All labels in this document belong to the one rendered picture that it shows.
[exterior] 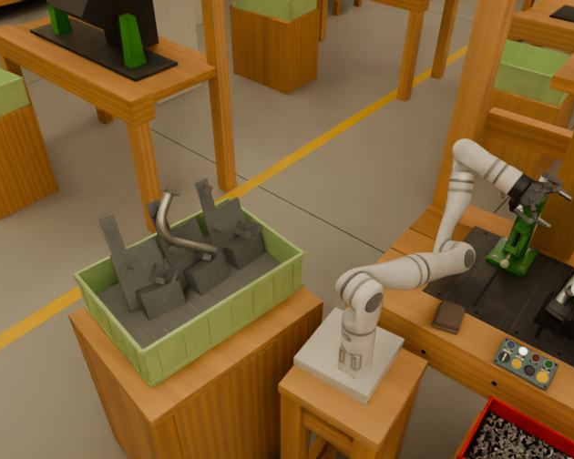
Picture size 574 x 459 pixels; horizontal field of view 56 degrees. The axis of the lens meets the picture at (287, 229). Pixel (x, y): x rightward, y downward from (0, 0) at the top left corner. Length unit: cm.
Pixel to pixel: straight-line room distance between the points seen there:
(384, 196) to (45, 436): 242
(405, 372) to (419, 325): 15
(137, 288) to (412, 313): 87
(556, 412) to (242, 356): 90
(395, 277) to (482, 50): 81
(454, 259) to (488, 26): 72
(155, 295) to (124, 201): 202
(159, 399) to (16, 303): 171
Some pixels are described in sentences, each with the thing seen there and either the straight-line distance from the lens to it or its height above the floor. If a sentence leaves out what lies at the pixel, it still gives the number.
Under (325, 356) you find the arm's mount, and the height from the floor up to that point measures 89.
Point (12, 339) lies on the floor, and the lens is 308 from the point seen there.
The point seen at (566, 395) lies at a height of 90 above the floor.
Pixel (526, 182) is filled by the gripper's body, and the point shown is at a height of 129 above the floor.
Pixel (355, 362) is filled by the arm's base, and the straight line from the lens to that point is 150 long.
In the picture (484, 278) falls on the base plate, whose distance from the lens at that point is 191.
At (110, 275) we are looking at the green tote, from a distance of 190.
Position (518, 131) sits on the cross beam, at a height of 124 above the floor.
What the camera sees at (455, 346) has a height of 90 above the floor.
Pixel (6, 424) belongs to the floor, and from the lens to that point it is 277.
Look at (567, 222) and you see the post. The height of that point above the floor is 102.
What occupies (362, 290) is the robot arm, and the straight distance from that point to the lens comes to 133.
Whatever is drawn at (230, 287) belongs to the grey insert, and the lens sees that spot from 184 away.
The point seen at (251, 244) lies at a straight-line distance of 190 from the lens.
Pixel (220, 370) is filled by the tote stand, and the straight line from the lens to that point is 170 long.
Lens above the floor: 217
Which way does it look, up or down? 40 degrees down
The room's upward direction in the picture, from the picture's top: 1 degrees clockwise
